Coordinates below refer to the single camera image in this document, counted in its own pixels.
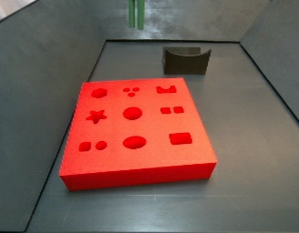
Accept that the red foam shape board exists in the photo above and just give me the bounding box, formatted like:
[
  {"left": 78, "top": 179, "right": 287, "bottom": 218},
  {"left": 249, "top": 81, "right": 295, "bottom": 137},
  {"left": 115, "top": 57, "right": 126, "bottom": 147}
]
[{"left": 59, "top": 77, "right": 217, "bottom": 190}]

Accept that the black curved holder stand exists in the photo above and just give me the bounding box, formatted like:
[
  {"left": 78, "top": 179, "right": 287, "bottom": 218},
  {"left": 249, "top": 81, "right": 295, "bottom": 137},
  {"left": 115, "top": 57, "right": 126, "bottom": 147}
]
[{"left": 162, "top": 46, "right": 210, "bottom": 75}]

